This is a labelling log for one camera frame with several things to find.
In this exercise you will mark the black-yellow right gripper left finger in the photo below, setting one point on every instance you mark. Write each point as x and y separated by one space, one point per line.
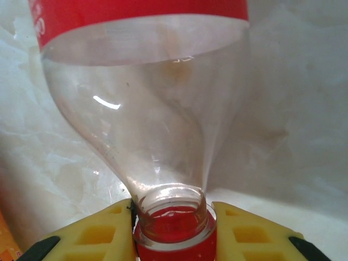
89 239

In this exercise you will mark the black-yellow right gripper right finger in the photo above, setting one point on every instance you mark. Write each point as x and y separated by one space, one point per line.
253 239

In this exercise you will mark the orange juice bottle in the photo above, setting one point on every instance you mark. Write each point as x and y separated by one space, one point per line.
6 239

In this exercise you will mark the red label cola bottle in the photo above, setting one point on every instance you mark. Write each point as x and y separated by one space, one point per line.
149 122

